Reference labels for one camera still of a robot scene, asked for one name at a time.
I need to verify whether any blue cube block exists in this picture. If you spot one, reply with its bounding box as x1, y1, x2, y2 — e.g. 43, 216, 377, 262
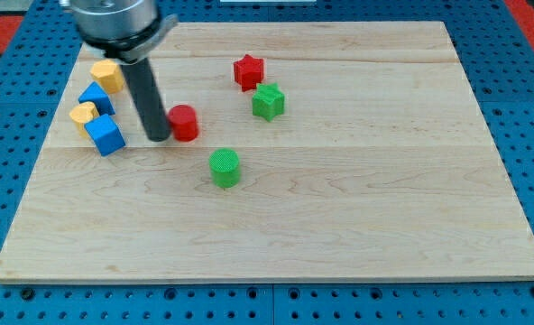
84, 115, 125, 156

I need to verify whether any red cylinder block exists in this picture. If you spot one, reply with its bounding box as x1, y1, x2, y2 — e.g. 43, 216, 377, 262
167, 105, 198, 142

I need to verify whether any blue triangle block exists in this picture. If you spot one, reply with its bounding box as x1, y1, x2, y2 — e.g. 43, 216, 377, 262
78, 81, 115, 116

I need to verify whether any green cylinder block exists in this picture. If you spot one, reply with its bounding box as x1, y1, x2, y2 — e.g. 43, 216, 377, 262
208, 148, 241, 189

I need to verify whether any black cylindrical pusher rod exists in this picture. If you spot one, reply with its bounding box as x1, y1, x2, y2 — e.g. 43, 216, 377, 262
121, 58, 171, 142

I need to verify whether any yellow heart block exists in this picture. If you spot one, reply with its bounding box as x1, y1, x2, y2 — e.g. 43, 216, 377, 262
69, 101, 99, 138

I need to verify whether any red star block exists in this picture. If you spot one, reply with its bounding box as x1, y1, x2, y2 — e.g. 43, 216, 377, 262
233, 54, 264, 92

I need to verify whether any green star block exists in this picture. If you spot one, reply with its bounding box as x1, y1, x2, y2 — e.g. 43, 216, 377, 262
252, 83, 285, 122

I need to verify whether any yellow pentagon block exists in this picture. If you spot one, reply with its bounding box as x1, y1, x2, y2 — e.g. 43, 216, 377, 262
90, 60, 124, 94

